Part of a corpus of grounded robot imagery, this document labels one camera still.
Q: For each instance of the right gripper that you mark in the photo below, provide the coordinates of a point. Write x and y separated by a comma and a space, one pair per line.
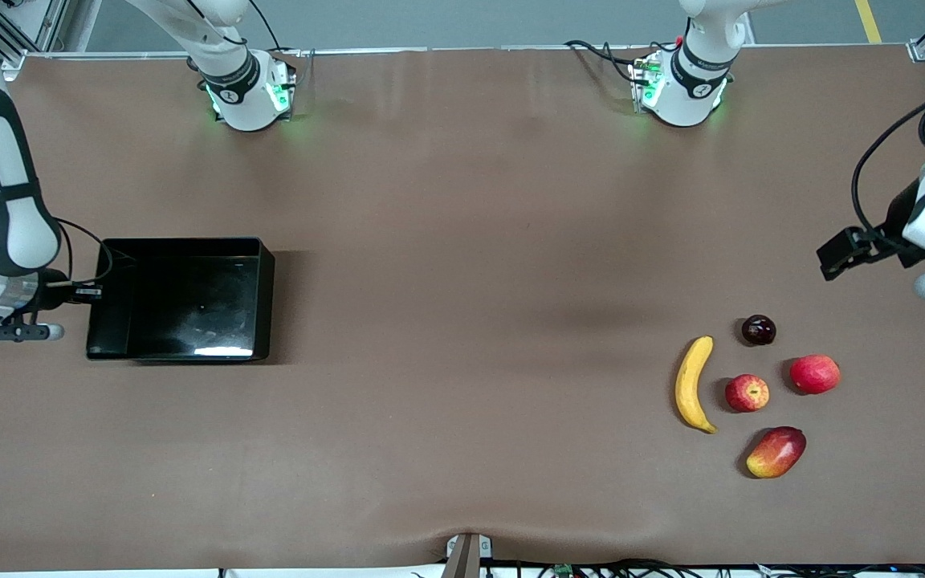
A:
50, 291

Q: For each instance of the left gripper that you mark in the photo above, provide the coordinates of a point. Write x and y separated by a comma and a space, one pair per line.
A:
896, 221

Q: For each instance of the black plastic box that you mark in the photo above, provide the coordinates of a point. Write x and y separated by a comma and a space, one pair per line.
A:
181, 305

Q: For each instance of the small red yellow apple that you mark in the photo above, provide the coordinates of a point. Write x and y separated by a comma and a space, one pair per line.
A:
747, 393

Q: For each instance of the yellow banana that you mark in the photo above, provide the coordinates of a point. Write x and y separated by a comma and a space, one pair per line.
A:
686, 385

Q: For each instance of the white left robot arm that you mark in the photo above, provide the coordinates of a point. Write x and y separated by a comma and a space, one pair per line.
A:
683, 88

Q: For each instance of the red peach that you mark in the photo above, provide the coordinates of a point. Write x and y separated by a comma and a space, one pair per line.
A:
815, 375

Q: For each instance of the dark purple plum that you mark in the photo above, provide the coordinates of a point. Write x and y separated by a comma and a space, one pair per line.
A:
759, 331

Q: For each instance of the red yellow mango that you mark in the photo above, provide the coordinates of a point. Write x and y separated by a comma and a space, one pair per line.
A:
776, 453

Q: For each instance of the yellow floor tape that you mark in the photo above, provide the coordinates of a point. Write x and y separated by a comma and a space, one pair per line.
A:
869, 22

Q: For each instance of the brown table cover mat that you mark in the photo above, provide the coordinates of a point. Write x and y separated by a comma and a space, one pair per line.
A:
430, 401

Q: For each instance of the camera mount post with bracket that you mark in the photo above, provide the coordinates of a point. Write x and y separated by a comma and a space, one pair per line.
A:
462, 562

